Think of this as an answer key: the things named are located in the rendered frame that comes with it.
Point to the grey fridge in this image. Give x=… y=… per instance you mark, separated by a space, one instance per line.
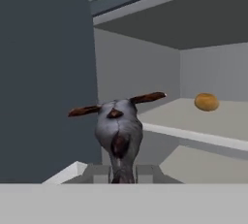
x=135 y=63

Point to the grey fish with brown fins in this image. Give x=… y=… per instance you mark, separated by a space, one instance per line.
x=119 y=127

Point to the white fridge shelf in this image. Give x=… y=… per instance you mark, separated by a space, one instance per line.
x=180 y=24
x=206 y=124
x=210 y=166

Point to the round orange-brown bread roll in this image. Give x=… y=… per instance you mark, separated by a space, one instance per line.
x=206 y=102

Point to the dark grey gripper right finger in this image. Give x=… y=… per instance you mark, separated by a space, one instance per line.
x=148 y=173

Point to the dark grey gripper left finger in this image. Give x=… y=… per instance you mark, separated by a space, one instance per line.
x=97 y=173

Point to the dark grey fridge door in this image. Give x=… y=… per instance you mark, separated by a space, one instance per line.
x=45 y=79

